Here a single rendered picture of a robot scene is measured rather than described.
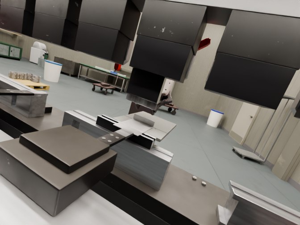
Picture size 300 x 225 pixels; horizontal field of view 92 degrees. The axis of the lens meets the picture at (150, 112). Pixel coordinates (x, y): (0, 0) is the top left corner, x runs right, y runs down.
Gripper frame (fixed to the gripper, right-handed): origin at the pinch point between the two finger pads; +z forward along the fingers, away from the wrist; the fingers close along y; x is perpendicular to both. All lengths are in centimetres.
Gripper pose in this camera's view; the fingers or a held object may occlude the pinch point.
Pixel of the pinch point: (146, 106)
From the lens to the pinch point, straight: 51.6
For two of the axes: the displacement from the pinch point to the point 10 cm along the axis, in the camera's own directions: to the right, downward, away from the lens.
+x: 0.8, 5.3, 8.5
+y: 8.9, 3.5, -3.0
